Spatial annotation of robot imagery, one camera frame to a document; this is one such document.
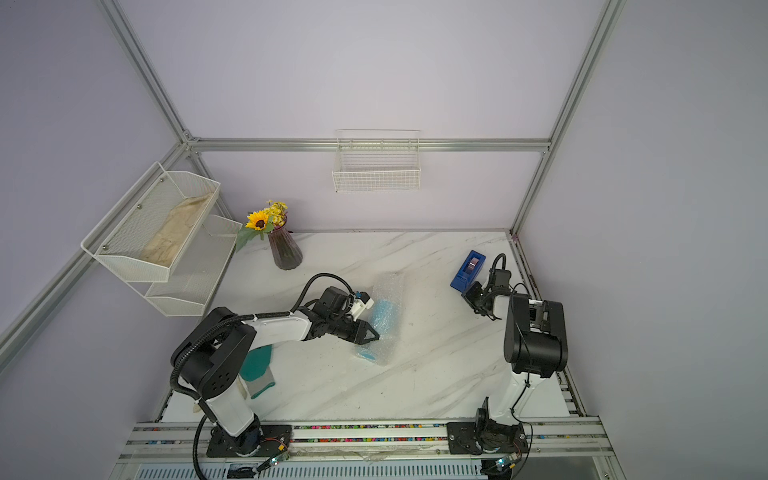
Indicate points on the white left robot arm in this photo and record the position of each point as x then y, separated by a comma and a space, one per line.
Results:
207, 365

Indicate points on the white mesh upper shelf bin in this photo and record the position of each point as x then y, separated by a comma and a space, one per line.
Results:
119, 239

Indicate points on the dark ribbed vase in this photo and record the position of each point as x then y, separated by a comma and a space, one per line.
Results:
286, 253

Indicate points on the blue tape dispenser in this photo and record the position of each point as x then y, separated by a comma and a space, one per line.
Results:
463, 278

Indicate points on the beige glove in bin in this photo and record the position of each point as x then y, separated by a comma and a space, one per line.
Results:
166, 244

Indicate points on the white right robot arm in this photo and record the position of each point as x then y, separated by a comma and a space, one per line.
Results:
534, 341

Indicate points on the white mesh lower shelf bin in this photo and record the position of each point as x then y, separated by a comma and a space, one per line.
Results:
196, 277

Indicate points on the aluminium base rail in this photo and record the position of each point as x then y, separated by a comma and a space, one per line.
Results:
370, 449

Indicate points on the yellow sunflower bouquet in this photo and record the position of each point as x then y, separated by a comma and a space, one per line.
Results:
258, 223

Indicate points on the white mesh shelf bin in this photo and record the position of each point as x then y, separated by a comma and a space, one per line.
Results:
196, 277
119, 239

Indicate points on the clear bubble wrap sheet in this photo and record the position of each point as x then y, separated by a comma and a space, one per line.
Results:
390, 286

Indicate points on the aluminium frame post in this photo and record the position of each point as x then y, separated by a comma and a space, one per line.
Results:
607, 21

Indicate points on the white wire wall basket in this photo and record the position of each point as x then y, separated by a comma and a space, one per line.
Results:
377, 160

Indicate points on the blue wine glass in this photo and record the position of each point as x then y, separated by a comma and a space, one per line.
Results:
385, 319

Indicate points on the green glove on table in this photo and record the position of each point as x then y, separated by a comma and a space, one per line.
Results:
255, 373

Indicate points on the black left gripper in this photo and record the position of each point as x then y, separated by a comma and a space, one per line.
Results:
361, 328

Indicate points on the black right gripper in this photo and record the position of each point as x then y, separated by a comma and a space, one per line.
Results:
469, 297

